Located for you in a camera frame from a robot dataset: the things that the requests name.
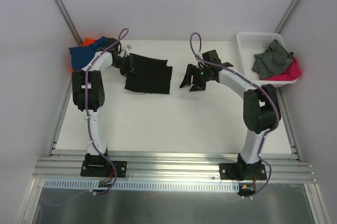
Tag black t shirt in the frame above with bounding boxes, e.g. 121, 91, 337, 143
124, 54, 173, 95

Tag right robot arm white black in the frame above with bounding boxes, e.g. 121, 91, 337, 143
180, 50, 281, 181

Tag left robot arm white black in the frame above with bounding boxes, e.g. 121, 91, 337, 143
69, 36, 128, 177

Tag orange t shirt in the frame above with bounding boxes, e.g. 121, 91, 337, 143
69, 37, 106, 74

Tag blue t shirt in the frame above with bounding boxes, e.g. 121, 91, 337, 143
68, 36, 110, 72

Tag white plastic laundry basket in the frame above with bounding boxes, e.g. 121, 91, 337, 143
236, 32, 302, 87

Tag grey green t shirt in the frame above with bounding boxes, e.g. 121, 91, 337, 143
252, 39, 293, 80

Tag pink t shirt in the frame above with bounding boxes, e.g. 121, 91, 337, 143
264, 57, 302, 82

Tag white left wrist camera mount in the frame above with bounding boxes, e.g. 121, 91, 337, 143
123, 45, 132, 56

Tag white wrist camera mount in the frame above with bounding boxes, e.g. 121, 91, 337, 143
195, 52, 203, 64
123, 45, 132, 56

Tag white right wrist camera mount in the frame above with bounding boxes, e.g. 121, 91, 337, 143
195, 52, 203, 64

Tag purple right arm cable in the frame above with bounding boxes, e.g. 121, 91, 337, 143
190, 32, 281, 200

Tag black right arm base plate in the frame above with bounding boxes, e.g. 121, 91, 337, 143
219, 161, 267, 181

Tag aluminium mounting rail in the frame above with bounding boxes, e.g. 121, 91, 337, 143
33, 150, 318, 184

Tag left corner aluminium post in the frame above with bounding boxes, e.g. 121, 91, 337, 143
53, 0, 83, 46

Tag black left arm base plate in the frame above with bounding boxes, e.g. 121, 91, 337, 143
80, 160, 127, 178

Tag white slotted cable duct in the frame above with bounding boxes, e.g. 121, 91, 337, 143
44, 179, 239, 193

